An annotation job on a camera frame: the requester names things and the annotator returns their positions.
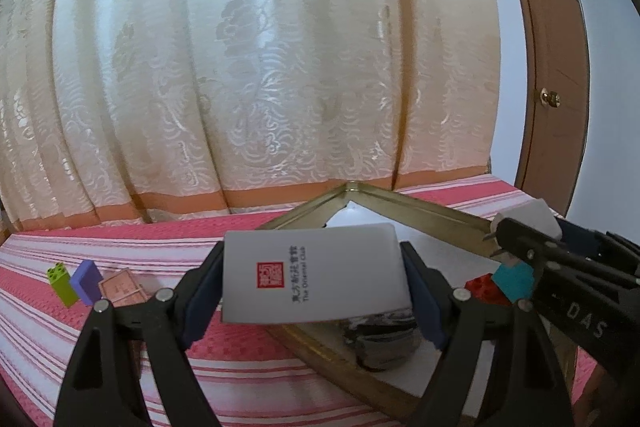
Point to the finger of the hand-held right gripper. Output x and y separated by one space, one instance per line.
582 238
530 249

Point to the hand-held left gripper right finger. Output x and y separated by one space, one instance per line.
425 302

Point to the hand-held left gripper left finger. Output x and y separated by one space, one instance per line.
200 302

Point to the blue toy block moon print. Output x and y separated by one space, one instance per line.
515 282

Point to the white foam block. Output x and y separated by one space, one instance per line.
530 212

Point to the red toy brick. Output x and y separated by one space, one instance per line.
480 289

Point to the dark speckled clip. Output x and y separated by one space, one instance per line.
385 342

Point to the pink box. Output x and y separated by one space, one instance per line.
120 288

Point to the gold metal tin box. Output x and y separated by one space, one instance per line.
450 217

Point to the white box with cork sides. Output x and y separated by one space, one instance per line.
320 277

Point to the blue rectangular block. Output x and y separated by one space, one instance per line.
87 282

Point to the green toy brick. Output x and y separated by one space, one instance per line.
62 287

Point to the white paper tin liner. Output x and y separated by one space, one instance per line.
350 214

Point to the brass door knob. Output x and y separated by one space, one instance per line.
550 98

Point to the pink striped bedsheet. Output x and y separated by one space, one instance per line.
60 357

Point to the brown wooden door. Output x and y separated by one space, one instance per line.
550 7

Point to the cream floral curtain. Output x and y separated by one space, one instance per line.
250 57

